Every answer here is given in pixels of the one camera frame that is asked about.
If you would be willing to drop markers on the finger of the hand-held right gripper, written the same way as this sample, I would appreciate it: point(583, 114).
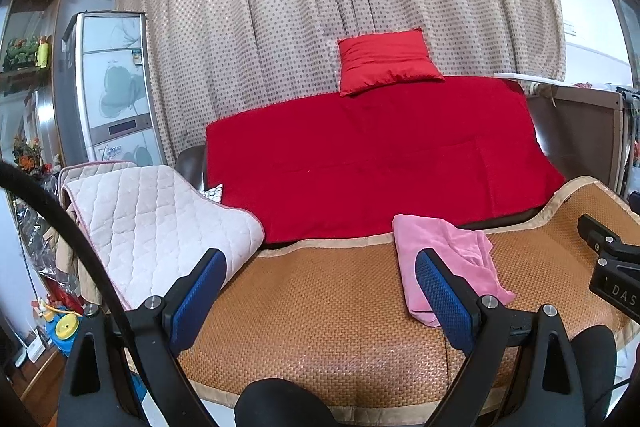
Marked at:
point(597, 234)

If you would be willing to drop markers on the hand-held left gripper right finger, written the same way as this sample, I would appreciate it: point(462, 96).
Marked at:
point(447, 302)

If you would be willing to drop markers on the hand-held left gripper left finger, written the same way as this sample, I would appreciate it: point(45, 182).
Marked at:
point(197, 294)

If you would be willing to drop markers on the pink zip garment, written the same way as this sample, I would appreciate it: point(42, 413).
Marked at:
point(440, 232)

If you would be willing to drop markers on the white quilted cushion cover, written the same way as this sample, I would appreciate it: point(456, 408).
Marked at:
point(160, 217)

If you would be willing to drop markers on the person's right leg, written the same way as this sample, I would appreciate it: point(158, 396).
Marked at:
point(595, 372)

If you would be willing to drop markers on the person's leg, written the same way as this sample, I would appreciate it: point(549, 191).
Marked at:
point(280, 407)
point(595, 372)

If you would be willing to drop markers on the small patterned white pillow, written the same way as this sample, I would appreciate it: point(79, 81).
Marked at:
point(212, 194)

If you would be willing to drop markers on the woven bamboo mat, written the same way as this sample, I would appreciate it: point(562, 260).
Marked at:
point(325, 307)

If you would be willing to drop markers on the blue and yellow toy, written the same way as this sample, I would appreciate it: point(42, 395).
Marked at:
point(67, 327)

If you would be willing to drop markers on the beige jacket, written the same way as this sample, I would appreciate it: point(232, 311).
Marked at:
point(67, 257)

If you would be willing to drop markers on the person's left leg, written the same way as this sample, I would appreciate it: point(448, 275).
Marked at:
point(280, 407)

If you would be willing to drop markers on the red blanket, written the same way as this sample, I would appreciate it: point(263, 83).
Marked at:
point(375, 157)

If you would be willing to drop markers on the clear plastic bag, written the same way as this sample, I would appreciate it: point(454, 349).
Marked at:
point(35, 232)

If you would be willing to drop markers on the orange artificial flowers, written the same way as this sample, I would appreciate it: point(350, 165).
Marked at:
point(27, 157)

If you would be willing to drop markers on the silver floral refrigerator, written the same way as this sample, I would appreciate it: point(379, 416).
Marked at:
point(115, 82)

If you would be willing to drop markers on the dark framed window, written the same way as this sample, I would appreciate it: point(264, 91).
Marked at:
point(625, 7)

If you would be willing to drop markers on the red pillow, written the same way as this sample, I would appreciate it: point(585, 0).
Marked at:
point(385, 62)

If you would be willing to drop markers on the yellow bottle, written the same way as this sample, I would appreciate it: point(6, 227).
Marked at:
point(43, 53)

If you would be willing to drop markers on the green artificial plant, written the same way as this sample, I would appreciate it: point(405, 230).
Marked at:
point(20, 52)

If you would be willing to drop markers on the dotted beige curtain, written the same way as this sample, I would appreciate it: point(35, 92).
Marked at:
point(300, 7)

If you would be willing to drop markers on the white wall socket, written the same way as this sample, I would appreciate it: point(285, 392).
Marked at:
point(570, 29)

